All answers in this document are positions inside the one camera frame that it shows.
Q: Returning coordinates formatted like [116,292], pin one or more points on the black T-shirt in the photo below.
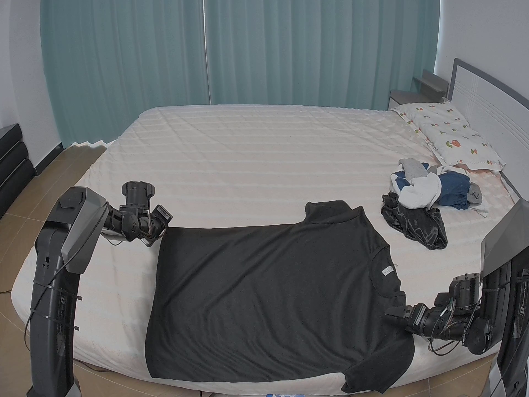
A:
[268,296]

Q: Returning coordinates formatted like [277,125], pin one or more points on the white printed pillow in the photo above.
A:
[454,135]

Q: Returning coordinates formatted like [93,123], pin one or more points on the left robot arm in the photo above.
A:
[78,221]

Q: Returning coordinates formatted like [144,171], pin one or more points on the black chest of drawers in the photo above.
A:
[12,168]

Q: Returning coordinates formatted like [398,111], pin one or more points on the blue-green curtain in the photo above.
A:
[124,56]
[310,35]

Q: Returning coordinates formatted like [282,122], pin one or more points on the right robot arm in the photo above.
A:
[508,283]

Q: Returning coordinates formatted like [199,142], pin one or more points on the bed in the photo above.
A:
[248,159]

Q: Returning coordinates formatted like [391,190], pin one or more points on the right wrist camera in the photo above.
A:
[443,301]

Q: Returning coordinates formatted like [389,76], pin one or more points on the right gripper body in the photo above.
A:
[423,321]

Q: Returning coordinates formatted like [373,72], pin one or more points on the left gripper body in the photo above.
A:
[163,216]

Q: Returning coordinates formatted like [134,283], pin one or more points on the grey bedside table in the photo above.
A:
[407,96]

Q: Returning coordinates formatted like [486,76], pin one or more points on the black satin garment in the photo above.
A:
[421,228]

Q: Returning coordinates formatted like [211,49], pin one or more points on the pile of clothes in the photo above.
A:
[421,190]

